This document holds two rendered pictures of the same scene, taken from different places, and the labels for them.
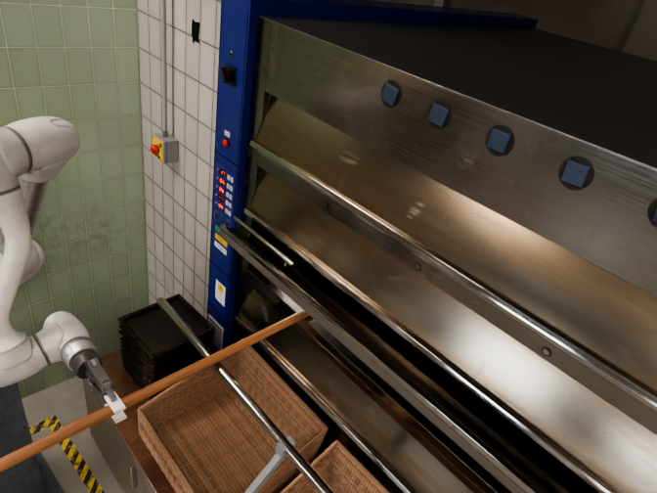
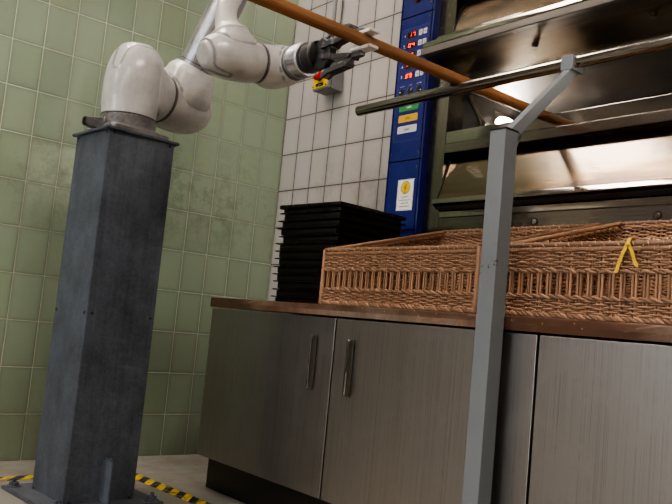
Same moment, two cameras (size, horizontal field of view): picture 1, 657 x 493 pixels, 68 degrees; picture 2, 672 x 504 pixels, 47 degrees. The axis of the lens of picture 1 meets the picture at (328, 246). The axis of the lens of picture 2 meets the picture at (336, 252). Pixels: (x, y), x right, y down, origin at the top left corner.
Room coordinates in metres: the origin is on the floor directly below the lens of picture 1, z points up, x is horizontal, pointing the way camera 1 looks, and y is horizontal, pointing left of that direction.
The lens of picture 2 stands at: (-0.92, 0.21, 0.53)
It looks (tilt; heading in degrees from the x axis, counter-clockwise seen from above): 5 degrees up; 9
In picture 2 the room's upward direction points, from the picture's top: 5 degrees clockwise
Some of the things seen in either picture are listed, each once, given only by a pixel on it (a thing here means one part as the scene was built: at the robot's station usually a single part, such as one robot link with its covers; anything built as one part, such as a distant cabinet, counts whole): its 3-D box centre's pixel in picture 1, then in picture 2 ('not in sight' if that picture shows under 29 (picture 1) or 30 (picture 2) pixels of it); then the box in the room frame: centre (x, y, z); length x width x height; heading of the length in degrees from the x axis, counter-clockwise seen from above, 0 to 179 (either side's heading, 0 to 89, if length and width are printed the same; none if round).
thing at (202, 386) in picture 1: (230, 430); (456, 264); (1.15, 0.23, 0.72); 0.56 x 0.49 x 0.28; 49
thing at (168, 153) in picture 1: (164, 148); (327, 78); (1.92, 0.78, 1.46); 0.10 x 0.07 x 0.10; 49
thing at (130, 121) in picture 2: not in sight; (120, 127); (1.12, 1.20, 1.03); 0.22 x 0.18 x 0.06; 142
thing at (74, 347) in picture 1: (80, 355); (302, 60); (0.97, 0.65, 1.19); 0.09 x 0.06 x 0.09; 140
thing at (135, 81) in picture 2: not in sight; (135, 82); (1.14, 1.18, 1.17); 0.18 x 0.16 x 0.22; 163
